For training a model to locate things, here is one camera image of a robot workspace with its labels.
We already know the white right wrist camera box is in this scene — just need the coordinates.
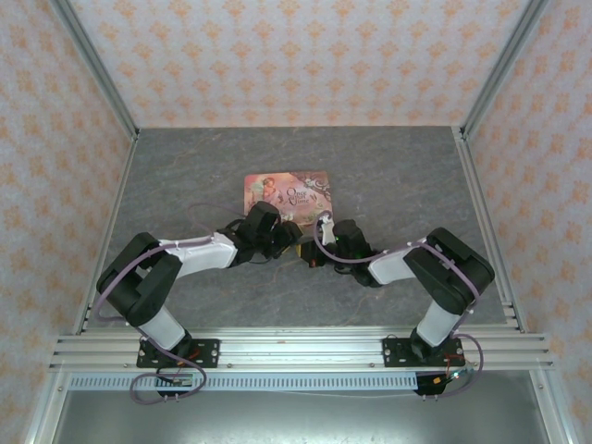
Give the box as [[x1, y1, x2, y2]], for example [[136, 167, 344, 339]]
[[317, 213, 336, 247]]

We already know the pink illustrated tin box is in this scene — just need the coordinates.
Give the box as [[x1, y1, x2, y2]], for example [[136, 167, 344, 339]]
[[242, 170, 331, 228]]

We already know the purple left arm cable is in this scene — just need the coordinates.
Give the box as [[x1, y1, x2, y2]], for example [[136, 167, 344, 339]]
[[94, 203, 246, 404]]

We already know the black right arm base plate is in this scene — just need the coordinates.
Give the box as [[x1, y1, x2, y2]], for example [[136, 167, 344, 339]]
[[382, 336, 464, 369]]

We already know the aluminium side rail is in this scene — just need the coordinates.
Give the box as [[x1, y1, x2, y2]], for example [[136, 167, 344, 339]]
[[453, 128, 527, 334], [72, 136, 141, 335]]

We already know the white slotted cable duct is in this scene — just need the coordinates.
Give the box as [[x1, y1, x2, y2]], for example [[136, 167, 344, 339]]
[[68, 373, 421, 391]]

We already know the aluminium mounting beam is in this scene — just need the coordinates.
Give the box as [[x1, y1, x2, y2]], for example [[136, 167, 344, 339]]
[[47, 326, 557, 372]]

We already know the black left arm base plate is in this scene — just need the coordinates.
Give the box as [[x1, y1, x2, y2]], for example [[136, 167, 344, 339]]
[[136, 338, 221, 369]]

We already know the grey metal panel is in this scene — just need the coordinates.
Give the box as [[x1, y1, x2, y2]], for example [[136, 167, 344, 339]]
[[43, 389, 559, 444]]

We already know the small circuit board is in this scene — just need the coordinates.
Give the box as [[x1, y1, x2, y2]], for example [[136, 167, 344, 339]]
[[432, 366, 475, 386], [156, 373, 194, 389]]

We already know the aluminium frame post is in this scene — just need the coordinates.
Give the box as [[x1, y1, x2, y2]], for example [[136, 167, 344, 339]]
[[49, 0, 142, 142], [460, 0, 550, 140]]

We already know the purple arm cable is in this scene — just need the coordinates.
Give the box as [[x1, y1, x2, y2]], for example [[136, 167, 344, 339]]
[[94, 203, 246, 404], [313, 210, 486, 400]]

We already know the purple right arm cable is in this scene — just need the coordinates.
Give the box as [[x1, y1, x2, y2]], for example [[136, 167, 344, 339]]
[[313, 210, 486, 400]]

